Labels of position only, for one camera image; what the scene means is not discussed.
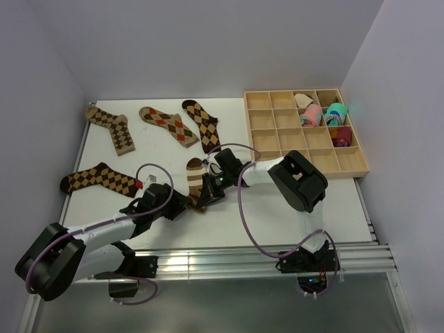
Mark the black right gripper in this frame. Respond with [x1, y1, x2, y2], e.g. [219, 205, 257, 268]
[198, 170, 233, 209]

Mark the brown tan striped sock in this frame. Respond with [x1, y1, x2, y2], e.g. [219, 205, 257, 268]
[186, 157, 206, 214]

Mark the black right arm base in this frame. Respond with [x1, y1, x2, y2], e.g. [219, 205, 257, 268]
[275, 241, 340, 294]

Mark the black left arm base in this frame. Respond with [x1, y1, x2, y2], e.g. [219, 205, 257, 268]
[94, 255, 159, 305]

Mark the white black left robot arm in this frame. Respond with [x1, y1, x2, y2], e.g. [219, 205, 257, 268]
[15, 183, 192, 301]

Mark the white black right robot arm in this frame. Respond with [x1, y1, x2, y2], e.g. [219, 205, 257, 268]
[192, 148, 330, 271]

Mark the dark brown tan argyle sock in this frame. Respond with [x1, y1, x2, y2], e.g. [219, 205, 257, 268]
[182, 100, 221, 153]

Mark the tan orange argyle sock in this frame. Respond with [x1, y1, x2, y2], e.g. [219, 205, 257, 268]
[139, 107, 199, 148]

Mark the brown yellow argyle sock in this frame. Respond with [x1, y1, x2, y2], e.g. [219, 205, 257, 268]
[60, 162, 144, 198]

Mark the wooden compartment organizer box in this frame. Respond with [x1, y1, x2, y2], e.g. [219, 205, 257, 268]
[244, 89, 369, 179]

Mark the pink rolled sock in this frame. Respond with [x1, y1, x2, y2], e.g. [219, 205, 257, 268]
[300, 103, 323, 127]

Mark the cream rolled sock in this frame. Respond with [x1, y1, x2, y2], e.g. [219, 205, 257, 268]
[294, 93, 314, 108]

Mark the maroon rolled sock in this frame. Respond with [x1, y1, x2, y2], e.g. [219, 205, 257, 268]
[330, 126, 352, 147]

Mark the teal rolled sock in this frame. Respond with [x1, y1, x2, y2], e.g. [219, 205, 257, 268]
[325, 103, 348, 126]

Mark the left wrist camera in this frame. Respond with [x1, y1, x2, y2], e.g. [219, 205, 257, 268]
[136, 174, 157, 190]

